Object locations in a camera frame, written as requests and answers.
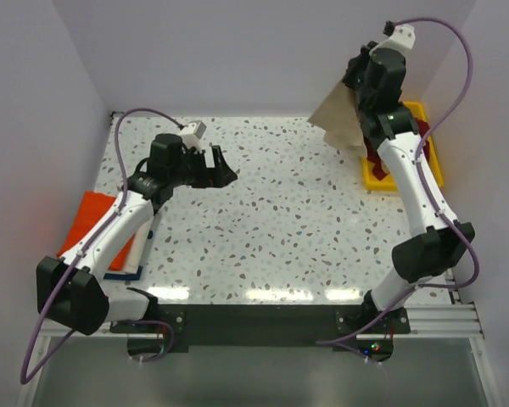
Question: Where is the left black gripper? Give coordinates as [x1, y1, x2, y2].
[169, 146, 237, 189]

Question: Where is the beige t shirt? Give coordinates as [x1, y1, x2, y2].
[308, 81, 367, 158]

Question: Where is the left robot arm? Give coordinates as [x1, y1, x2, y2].
[36, 134, 238, 335]

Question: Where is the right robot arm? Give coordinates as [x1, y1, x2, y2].
[343, 42, 475, 333]

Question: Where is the dark red t shirt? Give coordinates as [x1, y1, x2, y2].
[364, 116, 429, 181]

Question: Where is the yellow plastic tray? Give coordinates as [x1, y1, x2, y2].
[361, 101, 445, 192]

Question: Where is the white folded t shirt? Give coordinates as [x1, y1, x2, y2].
[122, 221, 150, 274]

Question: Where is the orange folded t shirt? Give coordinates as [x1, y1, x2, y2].
[56, 191, 134, 272]

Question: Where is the blue folded t shirt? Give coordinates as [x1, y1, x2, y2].
[104, 231, 154, 282]

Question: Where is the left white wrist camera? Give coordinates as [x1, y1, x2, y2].
[179, 120, 207, 151]

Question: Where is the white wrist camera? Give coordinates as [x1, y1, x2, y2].
[378, 21, 416, 54]
[179, 120, 207, 151]

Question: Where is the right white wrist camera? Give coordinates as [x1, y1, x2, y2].
[378, 21, 416, 54]

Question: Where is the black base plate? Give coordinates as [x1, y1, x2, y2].
[109, 303, 411, 355]

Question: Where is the aluminium frame rail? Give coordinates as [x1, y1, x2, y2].
[39, 304, 484, 339]

